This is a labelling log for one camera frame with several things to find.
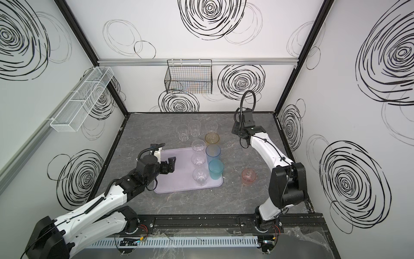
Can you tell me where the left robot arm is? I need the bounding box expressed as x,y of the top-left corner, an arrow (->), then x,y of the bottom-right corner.
23,154 -> 176,259

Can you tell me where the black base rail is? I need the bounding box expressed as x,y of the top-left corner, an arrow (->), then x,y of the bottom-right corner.
138,213 -> 326,234

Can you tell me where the blue plastic cup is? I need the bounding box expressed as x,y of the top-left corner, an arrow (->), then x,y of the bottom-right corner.
205,144 -> 221,164

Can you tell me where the frosted clear tall cup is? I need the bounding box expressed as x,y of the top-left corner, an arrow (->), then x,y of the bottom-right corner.
205,122 -> 218,133

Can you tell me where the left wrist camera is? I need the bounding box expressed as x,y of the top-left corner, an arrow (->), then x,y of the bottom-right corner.
150,143 -> 165,162

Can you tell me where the white slotted cable duct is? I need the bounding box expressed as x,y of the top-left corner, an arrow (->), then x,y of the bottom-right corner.
88,236 -> 259,249

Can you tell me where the lilac plastic tray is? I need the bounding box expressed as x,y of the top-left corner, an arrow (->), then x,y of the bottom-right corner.
154,147 -> 223,194

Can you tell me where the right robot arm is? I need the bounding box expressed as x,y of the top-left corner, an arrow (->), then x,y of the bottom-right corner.
232,108 -> 307,232

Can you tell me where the white wire shelf basket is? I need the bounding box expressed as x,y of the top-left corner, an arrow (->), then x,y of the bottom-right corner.
50,67 -> 114,132

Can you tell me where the clear glass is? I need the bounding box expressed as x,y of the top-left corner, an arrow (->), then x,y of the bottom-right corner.
191,139 -> 206,152
176,124 -> 189,142
193,167 -> 209,186
191,151 -> 207,166
188,120 -> 201,137

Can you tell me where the pink plastic cup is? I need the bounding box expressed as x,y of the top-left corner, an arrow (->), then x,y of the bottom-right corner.
241,168 -> 257,186

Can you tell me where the yellow plastic cup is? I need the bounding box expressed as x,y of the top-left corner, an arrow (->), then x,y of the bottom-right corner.
204,132 -> 220,145

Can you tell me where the black wire basket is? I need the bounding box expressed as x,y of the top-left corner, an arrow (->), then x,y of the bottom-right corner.
164,59 -> 213,95

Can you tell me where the teal plastic cup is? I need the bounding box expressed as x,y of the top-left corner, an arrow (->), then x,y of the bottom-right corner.
209,159 -> 224,180

